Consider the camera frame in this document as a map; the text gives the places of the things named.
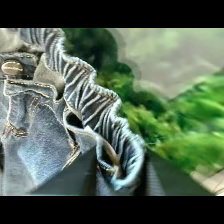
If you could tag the dark blue jeans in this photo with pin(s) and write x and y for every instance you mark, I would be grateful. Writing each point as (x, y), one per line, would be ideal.
(66, 110)

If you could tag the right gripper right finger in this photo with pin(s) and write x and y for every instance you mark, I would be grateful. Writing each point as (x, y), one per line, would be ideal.
(170, 181)

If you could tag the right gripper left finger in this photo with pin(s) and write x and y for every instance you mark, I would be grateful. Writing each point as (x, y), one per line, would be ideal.
(76, 180)

